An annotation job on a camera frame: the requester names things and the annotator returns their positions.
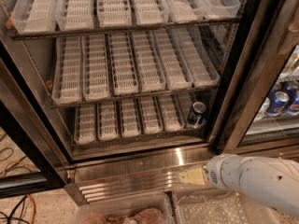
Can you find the dark blue pepsi can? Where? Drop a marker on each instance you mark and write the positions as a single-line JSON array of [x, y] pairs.
[[197, 113]]

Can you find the rear pepsi can behind glass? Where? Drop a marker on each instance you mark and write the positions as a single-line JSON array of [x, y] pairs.
[[290, 86]]

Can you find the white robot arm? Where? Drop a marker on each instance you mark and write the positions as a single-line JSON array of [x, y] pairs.
[[272, 182]]

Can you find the shelf tray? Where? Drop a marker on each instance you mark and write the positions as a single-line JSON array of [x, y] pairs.
[[150, 115], [202, 69], [34, 16], [85, 124], [67, 86], [149, 12], [186, 10], [74, 14], [114, 13], [176, 72], [129, 119], [107, 121], [221, 9], [170, 113], [148, 64], [95, 74], [122, 64], [186, 99]]

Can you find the closed right fridge door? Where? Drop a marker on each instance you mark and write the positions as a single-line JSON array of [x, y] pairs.
[[271, 46]]

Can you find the silver can behind glass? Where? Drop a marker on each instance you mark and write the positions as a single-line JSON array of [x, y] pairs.
[[262, 110]]

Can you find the blue pepsi can behind glass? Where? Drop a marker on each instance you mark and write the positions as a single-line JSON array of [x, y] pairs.
[[278, 100]]

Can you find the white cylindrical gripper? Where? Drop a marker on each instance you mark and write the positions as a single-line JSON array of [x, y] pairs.
[[219, 172]]

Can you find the clear bin with brown items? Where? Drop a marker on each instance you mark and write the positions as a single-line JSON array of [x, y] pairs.
[[124, 207]]

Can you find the clear bin with bubble wrap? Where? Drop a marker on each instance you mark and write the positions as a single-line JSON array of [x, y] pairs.
[[215, 206]]

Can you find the stainless fridge base grille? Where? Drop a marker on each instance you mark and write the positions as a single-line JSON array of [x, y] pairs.
[[105, 171]]

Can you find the open glass fridge door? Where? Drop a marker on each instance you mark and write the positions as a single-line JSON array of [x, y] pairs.
[[22, 121]]

